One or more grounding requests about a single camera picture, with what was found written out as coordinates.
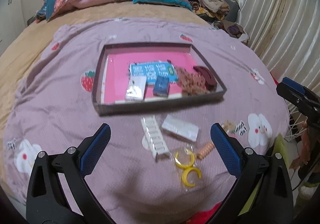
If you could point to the pile of folded clothes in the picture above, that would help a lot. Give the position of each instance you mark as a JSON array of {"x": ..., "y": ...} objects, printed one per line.
[{"x": 221, "y": 14}]

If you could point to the silver white packet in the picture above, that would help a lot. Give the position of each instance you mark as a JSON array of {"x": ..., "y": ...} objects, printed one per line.
[{"x": 181, "y": 128}]

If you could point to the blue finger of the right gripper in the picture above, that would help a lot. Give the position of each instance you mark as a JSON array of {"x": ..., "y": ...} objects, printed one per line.
[{"x": 296, "y": 86}]

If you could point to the red floral cloth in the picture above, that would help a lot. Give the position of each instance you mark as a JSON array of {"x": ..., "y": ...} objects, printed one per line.
[{"x": 202, "y": 217}]

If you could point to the blue plastic card box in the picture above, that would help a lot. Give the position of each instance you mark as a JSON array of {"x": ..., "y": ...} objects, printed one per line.
[{"x": 161, "y": 87}]

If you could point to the yellow bangles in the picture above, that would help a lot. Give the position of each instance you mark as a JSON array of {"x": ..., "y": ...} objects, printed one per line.
[{"x": 185, "y": 161}]

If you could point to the tan bed sheet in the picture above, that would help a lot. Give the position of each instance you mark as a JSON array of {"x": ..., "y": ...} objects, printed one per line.
[{"x": 50, "y": 33}]

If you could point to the lilac cartoon print blanket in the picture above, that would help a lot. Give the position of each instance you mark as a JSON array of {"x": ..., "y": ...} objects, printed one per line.
[{"x": 250, "y": 102}]

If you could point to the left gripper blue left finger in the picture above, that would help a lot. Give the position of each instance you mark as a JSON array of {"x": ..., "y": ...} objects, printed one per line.
[{"x": 46, "y": 200}]

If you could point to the brown shallow cardboard tray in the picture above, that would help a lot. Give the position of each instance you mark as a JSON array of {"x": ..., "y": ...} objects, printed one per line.
[{"x": 145, "y": 106}]

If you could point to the white jewelry card packet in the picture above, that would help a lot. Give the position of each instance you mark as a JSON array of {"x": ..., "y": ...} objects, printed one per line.
[{"x": 136, "y": 88}]

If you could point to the dark maroon hair claw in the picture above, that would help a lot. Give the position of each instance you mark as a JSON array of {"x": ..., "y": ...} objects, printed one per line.
[{"x": 209, "y": 79}]

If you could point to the floral chiffon scrunchie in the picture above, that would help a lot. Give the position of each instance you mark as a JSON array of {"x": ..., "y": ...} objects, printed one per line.
[{"x": 191, "y": 83}]

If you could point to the white round hair clip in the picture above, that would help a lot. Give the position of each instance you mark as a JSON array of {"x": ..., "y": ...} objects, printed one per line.
[{"x": 145, "y": 143}]

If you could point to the white wardrobe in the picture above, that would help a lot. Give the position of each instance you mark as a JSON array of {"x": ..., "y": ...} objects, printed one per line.
[{"x": 11, "y": 23}]

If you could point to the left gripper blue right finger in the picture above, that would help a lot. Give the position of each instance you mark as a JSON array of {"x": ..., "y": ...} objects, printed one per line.
[{"x": 262, "y": 190}]

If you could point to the white plastic comb clip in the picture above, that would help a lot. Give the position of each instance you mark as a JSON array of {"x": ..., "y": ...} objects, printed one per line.
[{"x": 154, "y": 137}]

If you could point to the cream striped curtain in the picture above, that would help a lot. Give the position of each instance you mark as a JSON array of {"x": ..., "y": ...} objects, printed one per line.
[{"x": 285, "y": 36}]

